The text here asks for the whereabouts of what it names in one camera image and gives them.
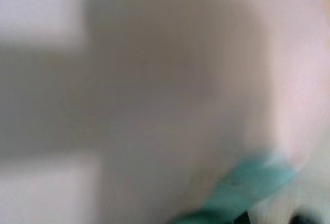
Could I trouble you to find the pink pillow with orange spots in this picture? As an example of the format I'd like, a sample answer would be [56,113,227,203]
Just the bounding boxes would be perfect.
[164,0,330,224]

